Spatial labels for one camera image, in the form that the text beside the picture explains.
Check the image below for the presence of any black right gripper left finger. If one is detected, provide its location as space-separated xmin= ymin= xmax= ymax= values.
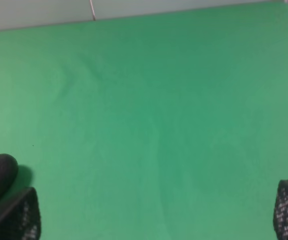
xmin=0 ymin=187 xmax=41 ymax=240

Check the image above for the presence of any green table cloth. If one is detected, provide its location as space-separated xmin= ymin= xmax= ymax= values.
xmin=0 ymin=1 xmax=288 ymax=240

